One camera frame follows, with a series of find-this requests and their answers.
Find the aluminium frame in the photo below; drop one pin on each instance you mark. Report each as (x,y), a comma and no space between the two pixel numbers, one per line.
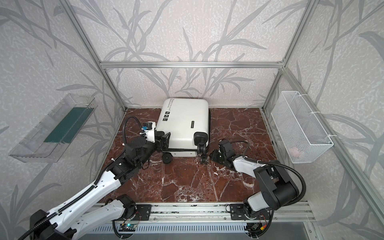
(351,167)

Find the clear plastic wall shelf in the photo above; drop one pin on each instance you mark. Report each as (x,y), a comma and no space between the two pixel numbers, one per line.
(48,141)

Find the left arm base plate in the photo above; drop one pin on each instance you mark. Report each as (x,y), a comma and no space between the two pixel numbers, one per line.
(142,213)

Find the white hard-shell suitcase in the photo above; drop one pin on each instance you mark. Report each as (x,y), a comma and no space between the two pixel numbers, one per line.
(184,129)

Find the white wire basket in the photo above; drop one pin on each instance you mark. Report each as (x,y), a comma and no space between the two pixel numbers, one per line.
(299,126)

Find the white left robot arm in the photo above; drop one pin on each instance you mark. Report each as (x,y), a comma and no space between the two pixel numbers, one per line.
(71,219)

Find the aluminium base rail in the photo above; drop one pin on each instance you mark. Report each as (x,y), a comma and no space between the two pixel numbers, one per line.
(215,212)

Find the green circuit board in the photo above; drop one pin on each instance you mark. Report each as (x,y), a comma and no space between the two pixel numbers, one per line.
(125,228)

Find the pink object in basket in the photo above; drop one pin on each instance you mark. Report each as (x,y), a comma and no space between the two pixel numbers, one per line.
(296,153)

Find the right circuit board with wires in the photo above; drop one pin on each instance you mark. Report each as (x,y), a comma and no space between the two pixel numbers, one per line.
(255,228)

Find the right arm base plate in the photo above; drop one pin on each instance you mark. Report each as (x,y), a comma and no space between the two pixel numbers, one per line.
(240,212)

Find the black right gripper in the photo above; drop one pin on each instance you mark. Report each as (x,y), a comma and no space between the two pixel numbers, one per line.
(217,153)

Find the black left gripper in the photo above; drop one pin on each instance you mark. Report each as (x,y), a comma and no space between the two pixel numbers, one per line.
(161,139)

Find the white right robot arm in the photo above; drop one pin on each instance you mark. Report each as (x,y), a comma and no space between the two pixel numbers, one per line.
(279,185)

